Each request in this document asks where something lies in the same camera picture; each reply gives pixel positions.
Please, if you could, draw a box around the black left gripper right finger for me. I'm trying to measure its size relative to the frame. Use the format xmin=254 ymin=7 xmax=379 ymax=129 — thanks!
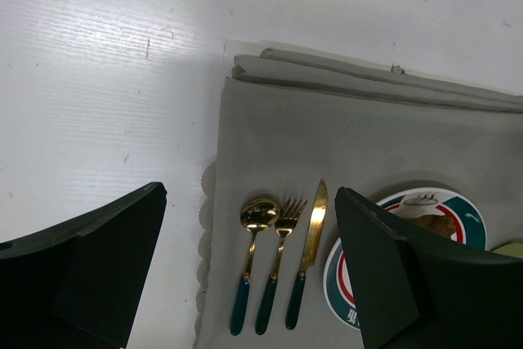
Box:
xmin=335 ymin=187 xmax=522 ymax=348

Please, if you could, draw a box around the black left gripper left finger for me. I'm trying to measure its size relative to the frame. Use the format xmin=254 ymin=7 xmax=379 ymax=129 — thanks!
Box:
xmin=1 ymin=182 xmax=167 ymax=348

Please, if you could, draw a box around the brown bread slice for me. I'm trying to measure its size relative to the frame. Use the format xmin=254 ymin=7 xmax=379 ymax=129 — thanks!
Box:
xmin=406 ymin=214 xmax=456 ymax=239

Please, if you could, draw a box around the white plate teal red rim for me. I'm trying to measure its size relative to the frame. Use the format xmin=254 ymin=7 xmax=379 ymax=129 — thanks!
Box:
xmin=323 ymin=187 xmax=487 ymax=330

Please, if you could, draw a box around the pale yellow mug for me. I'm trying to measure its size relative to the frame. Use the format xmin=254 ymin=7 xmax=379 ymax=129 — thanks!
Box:
xmin=492 ymin=242 xmax=523 ymax=258

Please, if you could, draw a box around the grey cloth placemat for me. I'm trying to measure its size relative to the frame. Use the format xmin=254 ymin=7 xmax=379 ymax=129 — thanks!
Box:
xmin=196 ymin=49 xmax=522 ymax=348

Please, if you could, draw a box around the gold knife green handle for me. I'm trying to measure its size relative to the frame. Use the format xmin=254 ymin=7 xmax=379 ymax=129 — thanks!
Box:
xmin=285 ymin=179 xmax=329 ymax=330

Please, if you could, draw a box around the gold fork green handle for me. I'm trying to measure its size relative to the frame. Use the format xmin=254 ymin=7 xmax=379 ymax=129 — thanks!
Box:
xmin=254 ymin=199 xmax=307 ymax=335

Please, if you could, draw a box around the gold spoon green handle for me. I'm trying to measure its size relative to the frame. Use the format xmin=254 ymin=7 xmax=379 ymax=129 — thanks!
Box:
xmin=229 ymin=196 xmax=280 ymax=336

